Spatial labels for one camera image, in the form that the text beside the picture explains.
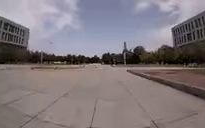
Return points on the tall thin tower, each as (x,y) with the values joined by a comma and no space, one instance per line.
(124,50)

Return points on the grey concrete slab plaza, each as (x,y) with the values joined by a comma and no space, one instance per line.
(100,100)

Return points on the row of trees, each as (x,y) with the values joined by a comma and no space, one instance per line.
(150,57)

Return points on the low raised bed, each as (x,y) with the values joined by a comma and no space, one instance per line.
(53,67)

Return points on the pole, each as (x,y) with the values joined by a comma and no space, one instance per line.
(41,58)

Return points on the grey stone kerb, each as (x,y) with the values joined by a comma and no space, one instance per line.
(176,85)

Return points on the reddish paved area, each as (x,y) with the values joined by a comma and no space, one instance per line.
(190,77)

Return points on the pale building with window grid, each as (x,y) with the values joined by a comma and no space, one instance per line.
(193,30)

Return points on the grey building with window rows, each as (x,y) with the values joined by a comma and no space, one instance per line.
(6,33)

